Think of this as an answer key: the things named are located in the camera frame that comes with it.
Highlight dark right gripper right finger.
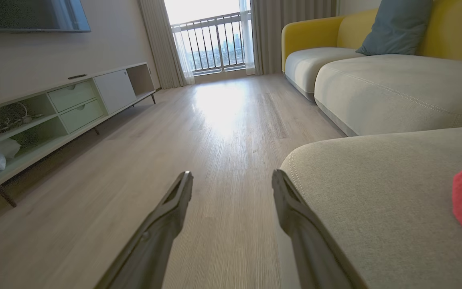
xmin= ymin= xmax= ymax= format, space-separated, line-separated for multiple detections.
xmin=272 ymin=169 xmax=368 ymax=289

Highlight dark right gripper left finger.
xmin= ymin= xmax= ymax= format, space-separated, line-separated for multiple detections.
xmin=95 ymin=171 xmax=194 ymax=289

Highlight grey fabric sofa seat module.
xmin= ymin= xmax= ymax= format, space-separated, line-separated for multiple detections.
xmin=276 ymin=126 xmax=462 ymax=289

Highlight yellow-backed grey sofa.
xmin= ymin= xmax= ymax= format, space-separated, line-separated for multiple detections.
xmin=281 ymin=0 xmax=462 ymax=138

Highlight pale green cabinet drawer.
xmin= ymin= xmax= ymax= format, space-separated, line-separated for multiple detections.
xmin=59 ymin=99 xmax=106 ymax=134
xmin=48 ymin=80 xmax=97 ymax=113

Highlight long white TV cabinet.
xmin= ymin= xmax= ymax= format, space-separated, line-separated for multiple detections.
xmin=0 ymin=62 xmax=157 ymax=208

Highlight white cabinet door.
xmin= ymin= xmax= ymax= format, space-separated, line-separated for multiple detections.
xmin=93 ymin=69 xmax=138 ymax=115

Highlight sheer white curtain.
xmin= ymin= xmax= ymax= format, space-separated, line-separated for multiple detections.
xmin=239 ymin=0 xmax=256 ymax=76
xmin=172 ymin=24 xmax=196 ymax=85

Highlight beige window curtain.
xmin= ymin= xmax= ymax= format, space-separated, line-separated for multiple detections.
xmin=137 ymin=0 xmax=188 ymax=90
xmin=250 ymin=0 xmax=338 ymax=76

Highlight white balcony railing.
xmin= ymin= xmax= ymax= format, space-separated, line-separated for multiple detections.
xmin=170 ymin=11 xmax=254 ymax=75

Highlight blue throw cushion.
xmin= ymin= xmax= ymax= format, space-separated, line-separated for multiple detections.
xmin=355 ymin=0 xmax=434 ymax=57

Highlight tangled white cables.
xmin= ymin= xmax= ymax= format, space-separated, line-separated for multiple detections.
xmin=0 ymin=102 xmax=45 ymax=135

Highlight wall-mounted flat television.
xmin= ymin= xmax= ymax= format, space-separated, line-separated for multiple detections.
xmin=0 ymin=0 xmax=91 ymax=34

